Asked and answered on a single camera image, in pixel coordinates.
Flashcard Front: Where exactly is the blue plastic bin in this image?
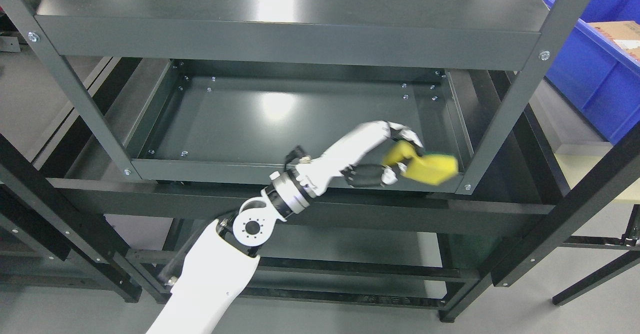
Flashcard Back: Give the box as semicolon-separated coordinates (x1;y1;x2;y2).
546;0;640;144

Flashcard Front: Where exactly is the dark metal shelf rack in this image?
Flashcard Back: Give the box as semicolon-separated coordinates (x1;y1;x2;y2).
1;0;590;195

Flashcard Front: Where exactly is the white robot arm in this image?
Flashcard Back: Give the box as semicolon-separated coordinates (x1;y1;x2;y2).
147;152;350;334

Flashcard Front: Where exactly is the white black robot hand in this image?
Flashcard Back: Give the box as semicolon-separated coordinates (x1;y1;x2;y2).
294;120;425;197

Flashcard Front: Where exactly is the cardboard box in bin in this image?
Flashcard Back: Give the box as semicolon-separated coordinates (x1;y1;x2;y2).
589;20;640;61

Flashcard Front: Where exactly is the green yellow sponge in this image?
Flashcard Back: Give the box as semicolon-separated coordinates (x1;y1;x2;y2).
381;140;459;186

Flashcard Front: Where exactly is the black outer shelf frame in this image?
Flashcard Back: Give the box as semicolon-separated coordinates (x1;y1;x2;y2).
0;54;640;324

